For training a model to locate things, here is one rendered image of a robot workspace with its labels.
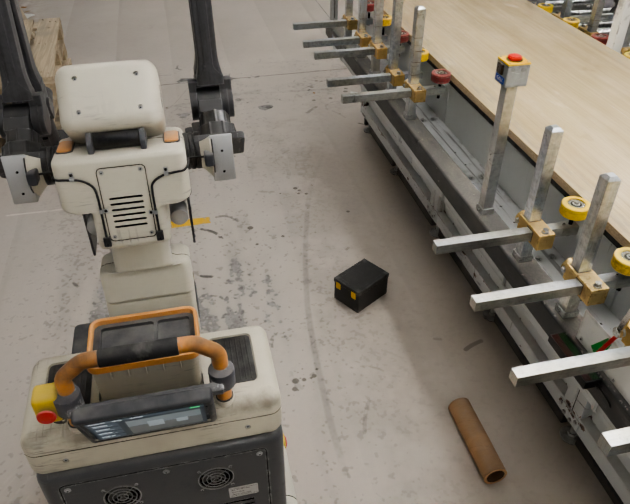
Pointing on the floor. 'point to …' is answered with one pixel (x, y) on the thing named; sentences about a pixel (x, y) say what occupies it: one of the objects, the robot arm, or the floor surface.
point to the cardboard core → (477, 441)
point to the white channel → (620, 24)
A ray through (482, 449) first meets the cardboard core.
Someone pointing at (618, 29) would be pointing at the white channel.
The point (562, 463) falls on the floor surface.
